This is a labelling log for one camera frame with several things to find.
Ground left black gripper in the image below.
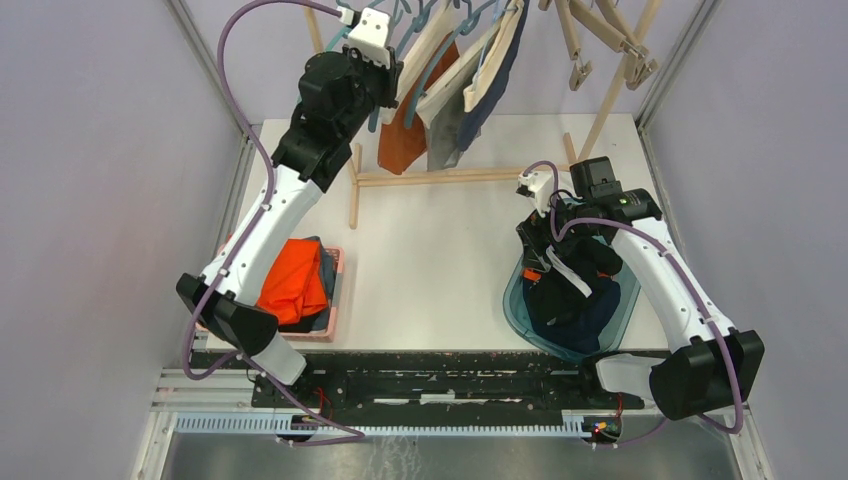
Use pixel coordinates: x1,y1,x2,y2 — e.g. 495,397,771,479
338,44,404,141

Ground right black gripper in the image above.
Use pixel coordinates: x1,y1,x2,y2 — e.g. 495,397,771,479
516,188,599,272

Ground brown orange underwear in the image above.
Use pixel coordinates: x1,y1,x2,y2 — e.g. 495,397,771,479
377,1,457,175

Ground teal clip hanger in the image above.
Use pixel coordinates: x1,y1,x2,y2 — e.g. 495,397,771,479
367,0,462,134
404,0,511,130
324,0,424,55

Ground black white-band underwear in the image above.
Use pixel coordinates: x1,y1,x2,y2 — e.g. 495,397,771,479
522,238,623,332

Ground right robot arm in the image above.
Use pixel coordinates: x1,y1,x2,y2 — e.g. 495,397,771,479
516,157,765,434

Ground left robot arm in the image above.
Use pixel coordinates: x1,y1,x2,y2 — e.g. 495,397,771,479
176,43,403,407

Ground grey underwear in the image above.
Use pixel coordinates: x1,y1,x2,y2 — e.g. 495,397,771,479
415,34,489,172

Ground navy cream-band underwear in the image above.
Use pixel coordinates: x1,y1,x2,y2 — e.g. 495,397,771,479
457,1,527,152

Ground navy orange-band underwear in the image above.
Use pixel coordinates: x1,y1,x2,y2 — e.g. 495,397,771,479
521,269,621,354

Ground light blue hanger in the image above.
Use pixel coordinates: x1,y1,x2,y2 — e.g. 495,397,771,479
473,0,525,97

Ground black garment in tub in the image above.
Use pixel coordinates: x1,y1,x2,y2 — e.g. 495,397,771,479
566,237,624,278

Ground teal plastic tub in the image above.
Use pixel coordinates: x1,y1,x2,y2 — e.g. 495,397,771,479
503,235,641,362

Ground wooden clothes rack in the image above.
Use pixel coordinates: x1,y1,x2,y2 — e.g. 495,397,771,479
301,0,667,231

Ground wooden clip hangers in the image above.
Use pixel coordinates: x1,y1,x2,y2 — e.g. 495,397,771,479
538,0,662,92

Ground pink laundry basket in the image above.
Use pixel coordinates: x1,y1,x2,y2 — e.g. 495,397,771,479
195,245,346,344

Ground orange garment in basket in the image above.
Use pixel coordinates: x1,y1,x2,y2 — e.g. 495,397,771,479
257,239,329,327

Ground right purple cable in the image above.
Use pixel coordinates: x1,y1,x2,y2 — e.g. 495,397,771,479
523,160,747,446

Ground purple cable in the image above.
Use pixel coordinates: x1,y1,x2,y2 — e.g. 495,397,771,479
182,0,367,446
523,160,747,446

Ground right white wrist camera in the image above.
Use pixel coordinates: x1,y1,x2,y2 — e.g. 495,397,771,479
516,171,559,217

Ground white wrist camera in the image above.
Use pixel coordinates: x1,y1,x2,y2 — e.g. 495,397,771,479
336,6,394,69
516,171,559,217

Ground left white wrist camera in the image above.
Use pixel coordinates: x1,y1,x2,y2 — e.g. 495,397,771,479
336,6,394,69

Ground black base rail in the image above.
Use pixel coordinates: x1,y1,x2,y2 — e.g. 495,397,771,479
188,351,647,429

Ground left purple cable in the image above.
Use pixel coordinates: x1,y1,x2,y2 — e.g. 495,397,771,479
182,0,367,446

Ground white cable duct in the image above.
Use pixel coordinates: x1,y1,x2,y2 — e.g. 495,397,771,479
173,412,599,440

